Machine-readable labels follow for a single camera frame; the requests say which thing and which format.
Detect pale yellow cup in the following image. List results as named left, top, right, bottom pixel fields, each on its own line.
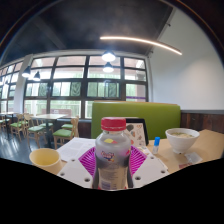
left=28, top=147, right=63, bottom=175

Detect clear red-capped drink bottle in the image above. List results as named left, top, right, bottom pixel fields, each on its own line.
left=91, top=116, right=134, bottom=191

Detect white paper sheets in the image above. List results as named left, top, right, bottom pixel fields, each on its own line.
left=55, top=136, right=97, bottom=163

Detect green upholstered bench backrest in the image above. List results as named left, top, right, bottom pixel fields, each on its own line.
left=90, top=100, right=182, bottom=141

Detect white ceramic bowl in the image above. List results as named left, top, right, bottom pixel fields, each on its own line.
left=164, top=127, right=201, bottom=155

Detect large dark-framed window wall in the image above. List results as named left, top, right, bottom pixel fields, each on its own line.
left=0, top=54, right=149, bottom=120

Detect curved linear ceiling light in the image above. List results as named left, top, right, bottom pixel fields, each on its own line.
left=99, top=35, right=183, bottom=56

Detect wooden chairs with green seats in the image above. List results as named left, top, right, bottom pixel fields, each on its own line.
left=0, top=113, right=81, bottom=149

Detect light wooden dining table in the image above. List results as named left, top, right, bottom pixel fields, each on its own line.
left=34, top=113, right=69, bottom=120

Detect group of pendant lamps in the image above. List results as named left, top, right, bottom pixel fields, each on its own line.
left=21, top=49, right=117, bottom=83

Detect clear plastic packet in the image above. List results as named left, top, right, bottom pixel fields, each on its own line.
left=178, top=151, right=204, bottom=169

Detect small blue-capped white bottle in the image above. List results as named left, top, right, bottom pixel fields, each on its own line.
left=152, top=136, right=161, bottom=155

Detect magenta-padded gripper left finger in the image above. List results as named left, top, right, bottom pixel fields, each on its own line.
left=57, top=146, right=98, bottom=190

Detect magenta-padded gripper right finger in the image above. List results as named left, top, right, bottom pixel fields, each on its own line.
left=126, top=145, right=170, bottom=190

